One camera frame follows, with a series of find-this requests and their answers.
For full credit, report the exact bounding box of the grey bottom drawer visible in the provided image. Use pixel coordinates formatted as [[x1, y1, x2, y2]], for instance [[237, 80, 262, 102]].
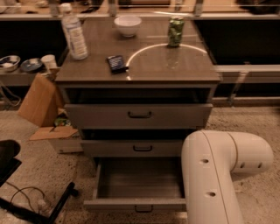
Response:
[[84, 157, 186, 213]]

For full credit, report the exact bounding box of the grey drawer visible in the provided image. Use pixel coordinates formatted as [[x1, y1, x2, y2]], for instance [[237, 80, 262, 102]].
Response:
[[80, 140, 183, 158], [66, 103, 213, 130], [84, 157, 186, 213]]

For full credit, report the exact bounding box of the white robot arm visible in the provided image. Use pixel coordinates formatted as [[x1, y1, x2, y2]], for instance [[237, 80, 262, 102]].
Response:
[[181, 130, 274, 224]]

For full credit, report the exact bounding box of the grey drawer cabinet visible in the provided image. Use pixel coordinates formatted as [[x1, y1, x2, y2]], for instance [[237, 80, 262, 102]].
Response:
[[54, 16, 221, 176]]

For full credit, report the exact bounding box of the grey middle drawer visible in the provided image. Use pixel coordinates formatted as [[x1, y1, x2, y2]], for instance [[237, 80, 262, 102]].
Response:
[[80, 140, 183, 158]]

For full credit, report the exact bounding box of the grey top drawer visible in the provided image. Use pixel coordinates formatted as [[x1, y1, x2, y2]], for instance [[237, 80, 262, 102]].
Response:
[[66, 103, 213, 130]]

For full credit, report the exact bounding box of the dark blue snack packet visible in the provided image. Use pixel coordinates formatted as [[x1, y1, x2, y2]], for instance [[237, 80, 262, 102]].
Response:
[[107, 55, 128, 74]]

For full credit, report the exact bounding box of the green snack bag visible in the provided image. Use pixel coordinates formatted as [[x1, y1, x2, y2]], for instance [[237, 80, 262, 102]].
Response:
[[54, 117, 71, 127]]

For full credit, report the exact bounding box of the white cardboard box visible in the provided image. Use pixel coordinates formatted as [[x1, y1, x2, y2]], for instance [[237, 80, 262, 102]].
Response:
[[29, 126, 83, 153]]

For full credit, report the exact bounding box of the white bowl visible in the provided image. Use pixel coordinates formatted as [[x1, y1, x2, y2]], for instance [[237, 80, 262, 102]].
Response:
[[114, 16, 142, 38]]

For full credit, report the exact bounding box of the green soda can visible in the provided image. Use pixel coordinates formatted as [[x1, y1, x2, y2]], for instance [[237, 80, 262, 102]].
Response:
[[168, 16, 185, 47]]

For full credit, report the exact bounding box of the clear plastic water bottle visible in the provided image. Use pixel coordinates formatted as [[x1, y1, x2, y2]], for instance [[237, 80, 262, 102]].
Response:
[[60, 3, 88, 60]]

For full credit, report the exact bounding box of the brown cardboard box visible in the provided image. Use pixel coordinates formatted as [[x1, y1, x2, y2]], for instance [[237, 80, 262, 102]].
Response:
[[17, 73, 64, 127]]

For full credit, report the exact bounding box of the white paper cup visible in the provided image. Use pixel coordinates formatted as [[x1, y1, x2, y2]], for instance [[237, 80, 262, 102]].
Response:
[[41, 54, 57, 69]]

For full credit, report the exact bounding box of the dark blue plate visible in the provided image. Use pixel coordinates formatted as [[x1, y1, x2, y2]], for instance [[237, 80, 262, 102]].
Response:
[[20, 58, 43, 73]]

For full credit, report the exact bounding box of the black chair base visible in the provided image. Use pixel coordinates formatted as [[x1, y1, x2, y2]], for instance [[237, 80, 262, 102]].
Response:
[[0, 140, 78, 224]]

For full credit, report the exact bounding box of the blue patterned bowl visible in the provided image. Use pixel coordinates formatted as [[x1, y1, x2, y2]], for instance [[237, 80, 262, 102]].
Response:
[[0, 55, 20, 72]]

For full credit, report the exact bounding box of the black cable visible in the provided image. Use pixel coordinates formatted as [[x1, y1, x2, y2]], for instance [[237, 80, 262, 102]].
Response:
[[4, 181, 47, 217]]

